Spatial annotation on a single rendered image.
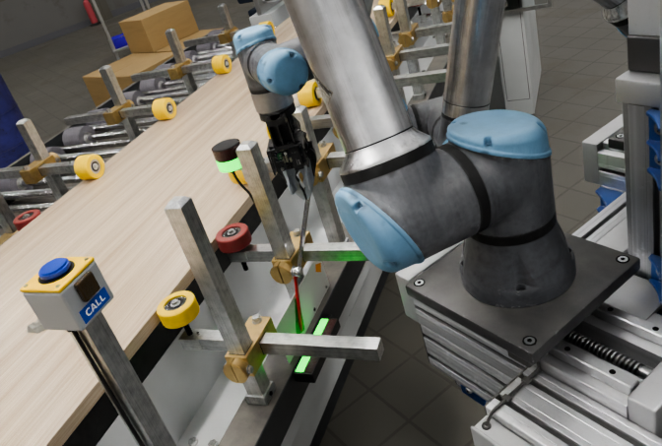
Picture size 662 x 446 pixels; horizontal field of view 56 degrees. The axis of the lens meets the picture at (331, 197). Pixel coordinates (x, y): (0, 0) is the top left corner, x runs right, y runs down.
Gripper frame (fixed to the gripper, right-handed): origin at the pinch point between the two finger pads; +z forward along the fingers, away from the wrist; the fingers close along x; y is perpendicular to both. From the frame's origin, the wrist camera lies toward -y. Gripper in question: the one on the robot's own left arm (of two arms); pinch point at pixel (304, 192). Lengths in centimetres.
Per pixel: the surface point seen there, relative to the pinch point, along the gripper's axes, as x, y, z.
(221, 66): -44, -148, 6
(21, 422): -52, 39, 11
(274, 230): -8.5, 1.7, 6.4
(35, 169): -96, -71, 5
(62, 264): -24, 48, -22
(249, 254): -18.0, -6.3, 15.6
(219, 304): -16.7, 25.4, 5.3
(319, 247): -0.9, -1.2, 14.8
